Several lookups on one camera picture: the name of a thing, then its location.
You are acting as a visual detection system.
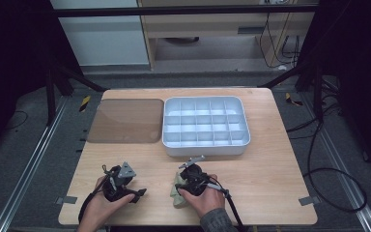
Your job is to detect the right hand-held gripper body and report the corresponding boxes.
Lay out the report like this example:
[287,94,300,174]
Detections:
[177,155,213,196]

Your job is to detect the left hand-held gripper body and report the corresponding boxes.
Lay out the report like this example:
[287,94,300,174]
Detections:
[101,160,137,203]

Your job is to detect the light green sock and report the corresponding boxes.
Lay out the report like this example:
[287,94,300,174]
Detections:
[169,172,190,209]

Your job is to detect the white compartment storage box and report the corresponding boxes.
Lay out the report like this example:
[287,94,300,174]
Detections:
[161,95,251,158]

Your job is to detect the person's right hand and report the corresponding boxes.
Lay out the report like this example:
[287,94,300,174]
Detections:
[177,173,229,220]

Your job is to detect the person's left hand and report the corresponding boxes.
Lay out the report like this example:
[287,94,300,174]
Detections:
[76,175,136,232]

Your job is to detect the grey tape piece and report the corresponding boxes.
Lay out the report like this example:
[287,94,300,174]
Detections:
[55,195,78,206]
[298,195,322,207]

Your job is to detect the brown translucent lid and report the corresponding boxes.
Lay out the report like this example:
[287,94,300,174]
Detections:
[86,98,165,144]

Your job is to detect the yellow black striped tape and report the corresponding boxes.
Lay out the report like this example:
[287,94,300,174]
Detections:
[78,95,92,113]
[284,92,304,107]

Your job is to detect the black metal stand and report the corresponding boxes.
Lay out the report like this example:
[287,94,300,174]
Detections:
[43,62,109,128]
[258,59,326,124]

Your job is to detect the white cabinet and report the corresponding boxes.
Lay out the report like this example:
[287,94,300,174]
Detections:
[48,0,152,68]

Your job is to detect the wooden desk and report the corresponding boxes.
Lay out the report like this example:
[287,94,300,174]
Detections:
[136,0,321,71]

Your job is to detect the black horizontal bar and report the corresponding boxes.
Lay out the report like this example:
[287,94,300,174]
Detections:
[48,4,321,19]

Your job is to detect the left hand-held gripper cable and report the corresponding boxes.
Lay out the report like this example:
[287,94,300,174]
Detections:
[77,163,116,223]

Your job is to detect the hand-held gripper cable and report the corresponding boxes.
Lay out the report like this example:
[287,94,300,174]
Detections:
[77,163,116,223]
[206,181,246,232]

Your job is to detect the right hand-held gripper cable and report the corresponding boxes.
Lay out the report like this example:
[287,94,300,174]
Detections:
[206,181,246,232]

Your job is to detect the metal floor rail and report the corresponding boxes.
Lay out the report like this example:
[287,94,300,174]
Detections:
[0,96,71,232]
[300,92,371,232]

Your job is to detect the thin black floor cable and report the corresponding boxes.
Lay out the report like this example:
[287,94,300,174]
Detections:
[4,109,30,131]

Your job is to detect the long black floor cable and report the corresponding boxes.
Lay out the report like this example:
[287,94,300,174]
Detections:
[285,110,368,214]

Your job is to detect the black cables under desk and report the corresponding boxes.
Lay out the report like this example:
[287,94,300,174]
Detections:
[258,12,302,70]

